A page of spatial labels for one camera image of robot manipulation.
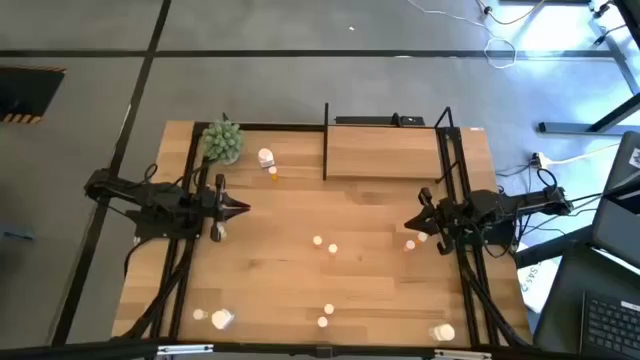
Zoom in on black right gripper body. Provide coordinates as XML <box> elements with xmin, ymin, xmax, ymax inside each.
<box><xmin>418</xmin><ymin>187</ymin><xmax>459</xmax><ymax>256</ymax></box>

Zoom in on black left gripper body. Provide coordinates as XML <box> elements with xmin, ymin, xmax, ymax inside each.
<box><xmin>197</xmin><ymin>173</ymin><xmax>225</xmax><ymax>243</ymax></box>

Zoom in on large white medicine bottle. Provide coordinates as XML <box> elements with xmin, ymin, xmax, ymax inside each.
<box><xmin>428</xmin><ymin>323</ymin><xmax>457</xmax><ymax>343</ymax></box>
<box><xmin>210</xmin><ymin>307</ymin><xmax>236</xmax><ymax>331</ymax></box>

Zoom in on green plant in patterned pot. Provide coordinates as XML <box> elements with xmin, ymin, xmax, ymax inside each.
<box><xmin>201</xmin><ymin>118</ymin><xmax>246</xmax><ymax>166</ymax></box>

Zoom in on black desk leg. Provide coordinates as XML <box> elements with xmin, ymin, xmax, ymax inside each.
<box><xmin>513</xmin><ymin>224</ymin><xmax>596</xmax><ymax>270</ymax></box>

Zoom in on black power strip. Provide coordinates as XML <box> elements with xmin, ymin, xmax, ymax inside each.
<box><xmin>334</xmin><ymin>114</ymin><xmax>426</xmax><ymax>127</ymax></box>

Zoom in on white printed paper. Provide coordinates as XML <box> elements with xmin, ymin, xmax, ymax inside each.
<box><xmin>517</xmin><ymin>244</ymin><xmax>564</xmax><ymax>314</ymax></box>

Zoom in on dark laptop with keyboard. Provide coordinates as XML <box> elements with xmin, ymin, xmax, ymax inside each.
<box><xmin>532</xmin><ymin>242</ymin><xmax>640</xmax><ymax>360</ymax></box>

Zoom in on grey closed laptop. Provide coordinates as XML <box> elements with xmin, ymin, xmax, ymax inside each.
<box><xmin>591</xmin><ymin>130</ymin><xmax>640</xmax><ymax>257</ymax></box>

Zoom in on black floor mat yellow stripes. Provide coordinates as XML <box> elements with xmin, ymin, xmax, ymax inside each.
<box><xmin>0</xmin><ymin>64</ymin><xmax>67</xmax><ymax>125</ymax></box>

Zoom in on black cable bundle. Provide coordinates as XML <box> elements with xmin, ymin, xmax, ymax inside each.
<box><xmin>119</xmin><ymin>234</ymin><xmax>196</xmax><ymax>344</ymax></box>
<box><xmin>457</xmin><ymin>249</ymin><xmax>531</xmax><ymax>347</ymax></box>

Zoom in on silver metal bracket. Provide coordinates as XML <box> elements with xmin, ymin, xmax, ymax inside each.
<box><xmin>433</xmin><ymin>348</ymin><xmax>494</xmax><ymax>360</ymax></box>
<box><xmin>156</xmin><ymin>343</ymin><xmax>215</xmax><ymax>357</ymax></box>

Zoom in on black desk frame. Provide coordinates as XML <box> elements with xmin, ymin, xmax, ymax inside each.
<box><xmin>537</xmin><ymin>0</ymin><xmax>640</xmax><ymax>135</ymax></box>

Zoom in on white floor cable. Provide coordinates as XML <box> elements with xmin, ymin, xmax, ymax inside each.
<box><xmin>407</xmin><ymin>0</ymin><xmax>518</xmax><ymax>70</ymax></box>

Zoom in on yellow floor cable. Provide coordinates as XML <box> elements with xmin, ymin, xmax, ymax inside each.
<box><xmin>477</xmin><ymin>0</ymin><xmax>546</xmax><ymax>26</ymax></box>

